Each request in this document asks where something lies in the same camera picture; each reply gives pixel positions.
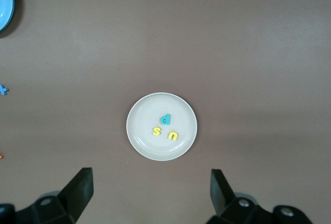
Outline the beige brown plate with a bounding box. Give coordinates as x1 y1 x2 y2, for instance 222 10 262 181
126 92 198 161

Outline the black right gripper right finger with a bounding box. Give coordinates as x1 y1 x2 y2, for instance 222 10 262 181
206 169 313 224

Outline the blue plate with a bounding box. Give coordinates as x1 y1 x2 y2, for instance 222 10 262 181
0 0 15 32

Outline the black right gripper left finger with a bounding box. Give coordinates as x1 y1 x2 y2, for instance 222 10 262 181
0 167 94 224

